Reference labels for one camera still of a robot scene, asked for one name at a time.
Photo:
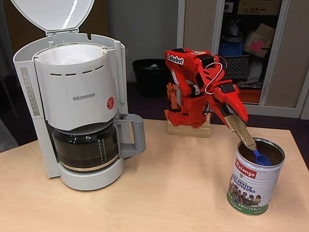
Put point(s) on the white drip coffee maker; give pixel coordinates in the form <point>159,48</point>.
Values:
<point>72,82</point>

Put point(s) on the large blue plastic crate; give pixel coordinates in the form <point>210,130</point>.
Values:
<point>231,49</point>

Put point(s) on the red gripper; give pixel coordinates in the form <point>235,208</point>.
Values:
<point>228,98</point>

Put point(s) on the dark brown ground coffee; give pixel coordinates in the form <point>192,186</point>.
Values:
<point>272,154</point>

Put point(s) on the wooden base block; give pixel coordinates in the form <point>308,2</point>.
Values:
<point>193,133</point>

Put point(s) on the white paper sheet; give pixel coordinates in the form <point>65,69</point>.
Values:
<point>256,70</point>

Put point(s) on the white paper coffee filter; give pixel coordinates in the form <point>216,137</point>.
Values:
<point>72,55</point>

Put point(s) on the red robot arm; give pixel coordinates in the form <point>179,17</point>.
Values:
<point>188,62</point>

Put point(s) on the orange plastic crate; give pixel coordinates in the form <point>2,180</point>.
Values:
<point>251,96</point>

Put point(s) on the plain brown cardboard box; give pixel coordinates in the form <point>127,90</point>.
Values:
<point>258,7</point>

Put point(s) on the grey perforated basket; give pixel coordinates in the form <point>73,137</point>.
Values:
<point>237,68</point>

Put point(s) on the beige roller shutter cabinet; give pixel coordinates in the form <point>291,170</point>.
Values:
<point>198,21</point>

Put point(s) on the cardboard box with pink mark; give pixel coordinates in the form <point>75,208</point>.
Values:
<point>256,46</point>

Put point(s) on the orange printed clamp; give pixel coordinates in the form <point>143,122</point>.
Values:
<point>172,96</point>

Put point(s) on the black waste bin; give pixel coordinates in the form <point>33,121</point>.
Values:
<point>149,79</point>

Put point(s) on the white Malongo coffee tin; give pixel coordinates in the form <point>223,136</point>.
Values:
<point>253,183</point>

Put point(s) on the dark grey bag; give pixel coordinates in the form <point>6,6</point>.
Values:
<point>231,29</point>

